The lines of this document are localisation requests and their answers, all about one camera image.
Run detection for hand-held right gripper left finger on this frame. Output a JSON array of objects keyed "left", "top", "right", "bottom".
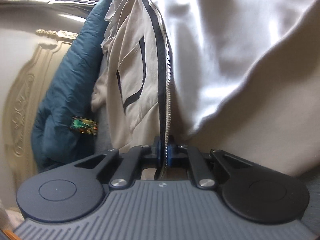
[{"left": 75, "top": 136, "right": 163, "bottom": 188}]

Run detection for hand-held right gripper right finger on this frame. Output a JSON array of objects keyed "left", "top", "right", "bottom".
[{"left": 167, "top": 135, "right": 253, "bottom": 188}]

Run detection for cream jacket with black stripes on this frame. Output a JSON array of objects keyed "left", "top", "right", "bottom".
[{"left": 91, "top": 0, "right": 320, "bottom": 180}]

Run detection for holographic green label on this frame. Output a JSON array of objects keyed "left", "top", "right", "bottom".
[{"left": 70, "top": 116, "right": 98, "bottom": 136}]

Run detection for cream carved bed headboard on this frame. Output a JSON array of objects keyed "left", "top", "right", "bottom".
[{"left": 0, "top": 0, "right": 100, "bottom": 210}]

